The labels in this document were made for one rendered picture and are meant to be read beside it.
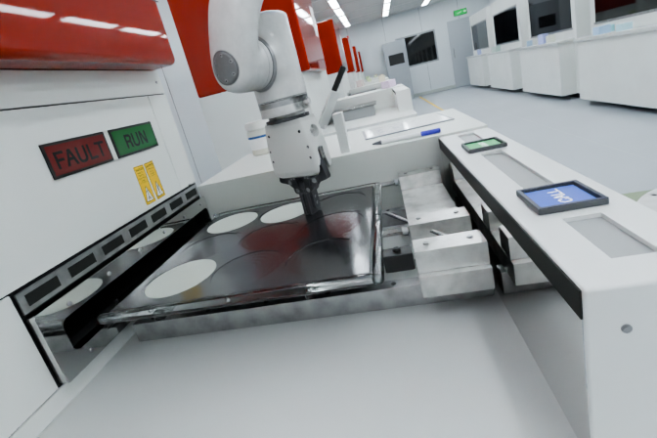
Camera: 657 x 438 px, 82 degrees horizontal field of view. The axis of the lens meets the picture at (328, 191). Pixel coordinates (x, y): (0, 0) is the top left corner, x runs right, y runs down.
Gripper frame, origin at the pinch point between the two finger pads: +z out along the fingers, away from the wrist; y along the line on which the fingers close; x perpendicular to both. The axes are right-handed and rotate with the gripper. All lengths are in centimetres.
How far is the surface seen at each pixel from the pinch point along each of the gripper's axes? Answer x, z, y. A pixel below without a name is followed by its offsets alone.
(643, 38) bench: -474, 14, -93
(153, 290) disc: 27.4, 1.9, 8.7
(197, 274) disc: 22.6, 1.9, 4.9
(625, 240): 19.4, -3.3, -43.3
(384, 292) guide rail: 13.9, 7.6, -19.3
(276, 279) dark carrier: 21.4, 2.0, -9.1
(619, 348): 26.2, 0.7, -42.4
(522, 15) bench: -851, -56, 54
